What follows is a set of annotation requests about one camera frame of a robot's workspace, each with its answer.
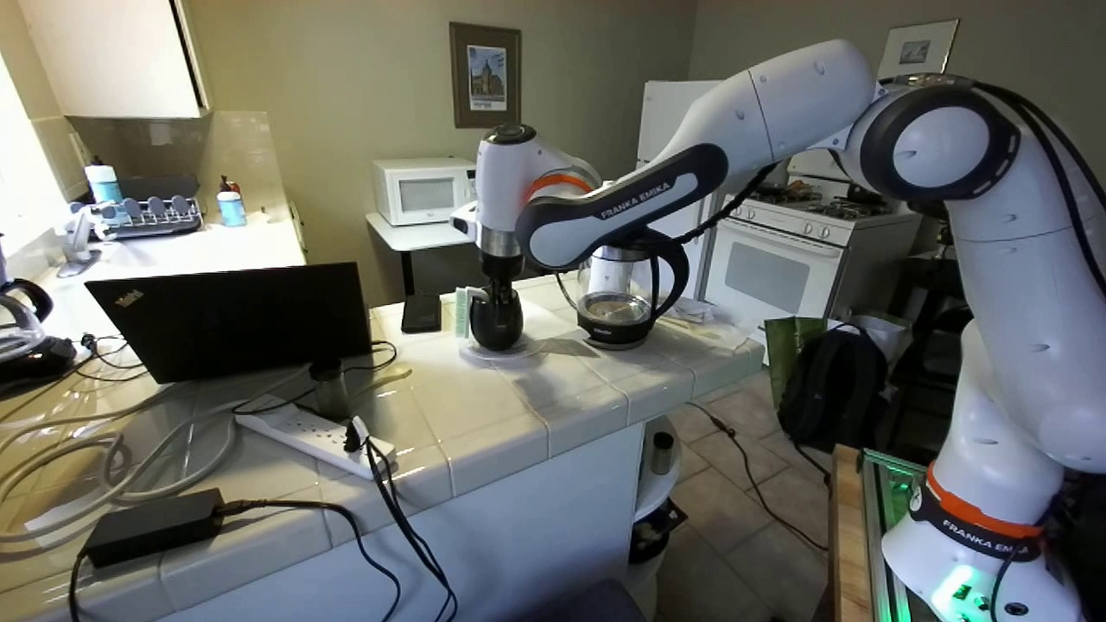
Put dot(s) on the white wall cabinet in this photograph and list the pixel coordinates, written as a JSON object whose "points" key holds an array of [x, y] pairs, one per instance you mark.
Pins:
{"points": [[114, 57]]}

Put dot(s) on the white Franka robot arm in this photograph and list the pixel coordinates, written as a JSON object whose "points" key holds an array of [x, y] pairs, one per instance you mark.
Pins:
{"points": [[1015, 289]]}

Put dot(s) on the black coffee maker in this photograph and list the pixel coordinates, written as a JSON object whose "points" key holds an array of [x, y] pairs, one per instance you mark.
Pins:
{"points": [[21, 331]]}

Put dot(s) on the white microwave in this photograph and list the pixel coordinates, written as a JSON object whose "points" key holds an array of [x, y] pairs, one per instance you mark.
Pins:
{"points": [[424, 193]]}

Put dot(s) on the white power strip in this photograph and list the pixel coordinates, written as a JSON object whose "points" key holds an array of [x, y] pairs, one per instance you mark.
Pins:
{"points": [[312, 439]]}

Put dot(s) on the aluminium rail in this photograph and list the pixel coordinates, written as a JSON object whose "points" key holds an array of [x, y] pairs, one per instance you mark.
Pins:
{"points": [[891, 532]]}

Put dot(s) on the white blue container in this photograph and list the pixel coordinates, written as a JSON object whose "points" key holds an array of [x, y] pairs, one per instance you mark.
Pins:
{"points": [[104, 186]]}

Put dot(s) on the blue soap bottle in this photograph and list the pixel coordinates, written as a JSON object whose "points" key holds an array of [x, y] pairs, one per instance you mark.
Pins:
{"points": [[234, 207]]}

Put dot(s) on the black backpack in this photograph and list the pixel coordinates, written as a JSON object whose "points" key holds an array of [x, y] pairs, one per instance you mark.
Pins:
{"points": [[830, 385]]}

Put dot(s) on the black power adapter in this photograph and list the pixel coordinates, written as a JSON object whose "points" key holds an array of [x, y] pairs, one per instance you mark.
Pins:
{"points": [[157, 528]]}

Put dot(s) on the black laptop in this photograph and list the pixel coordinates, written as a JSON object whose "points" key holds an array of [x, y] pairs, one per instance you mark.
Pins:
{"points": [[235, 323]]}

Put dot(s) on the dark framed picture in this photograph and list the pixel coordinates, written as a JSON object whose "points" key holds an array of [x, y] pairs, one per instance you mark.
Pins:
{"points": [[486, 74]]}

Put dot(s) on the white refrigerator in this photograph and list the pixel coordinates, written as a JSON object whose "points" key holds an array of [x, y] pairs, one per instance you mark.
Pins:
{"points": [[675, 125]]}

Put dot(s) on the green bin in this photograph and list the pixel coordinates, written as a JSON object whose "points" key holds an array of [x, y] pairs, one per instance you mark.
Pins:
{"points": [[788, 351]]}

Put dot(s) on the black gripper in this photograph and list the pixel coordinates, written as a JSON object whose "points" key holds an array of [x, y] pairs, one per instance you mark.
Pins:
{"points": [[500, 274]]}

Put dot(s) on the black mug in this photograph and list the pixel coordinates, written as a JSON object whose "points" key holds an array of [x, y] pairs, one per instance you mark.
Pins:
{"points": [[494, 323]]}

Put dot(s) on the white stove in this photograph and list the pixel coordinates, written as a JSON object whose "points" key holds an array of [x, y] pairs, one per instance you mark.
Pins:
{"points": [[796, 261]]}

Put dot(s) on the light framed picture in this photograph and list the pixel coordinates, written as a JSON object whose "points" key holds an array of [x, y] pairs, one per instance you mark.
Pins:
{"points": [[918, 49]]}

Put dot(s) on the grey dish rack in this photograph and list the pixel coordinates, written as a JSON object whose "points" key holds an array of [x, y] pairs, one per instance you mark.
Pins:
{"points": [[145, 216]]}

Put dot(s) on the small microwave stand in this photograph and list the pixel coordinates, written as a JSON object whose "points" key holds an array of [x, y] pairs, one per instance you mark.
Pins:
{"points": [[416, 261]]}

